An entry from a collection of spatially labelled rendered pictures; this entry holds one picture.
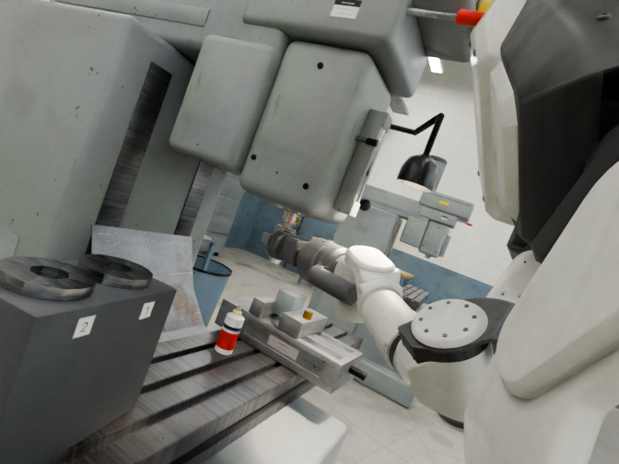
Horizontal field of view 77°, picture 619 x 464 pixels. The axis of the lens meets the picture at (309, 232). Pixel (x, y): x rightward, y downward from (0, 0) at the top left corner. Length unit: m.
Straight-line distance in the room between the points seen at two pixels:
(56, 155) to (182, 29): 0.38
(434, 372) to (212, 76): 0.70
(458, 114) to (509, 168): 7.41
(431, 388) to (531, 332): 0.26
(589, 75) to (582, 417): 0.20
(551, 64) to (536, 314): 0.18
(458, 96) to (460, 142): 0.86
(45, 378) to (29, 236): 0.57
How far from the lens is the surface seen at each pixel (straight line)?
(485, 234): 7.27
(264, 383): 0.84
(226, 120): 0.82
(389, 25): 0.76
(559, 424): 0.21
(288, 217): 0.81
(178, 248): 1.14
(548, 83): 0.33
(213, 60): 0.90
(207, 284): 3.02
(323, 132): 0.73
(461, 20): 0.75
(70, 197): 0.93
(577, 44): 0.33
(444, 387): 0.46
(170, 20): 1.05
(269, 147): 0.77
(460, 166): 7.49
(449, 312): 0.45
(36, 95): 1.09
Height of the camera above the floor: 1.32
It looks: 3 degrees down
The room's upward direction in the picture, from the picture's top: 21 degrees clockwise
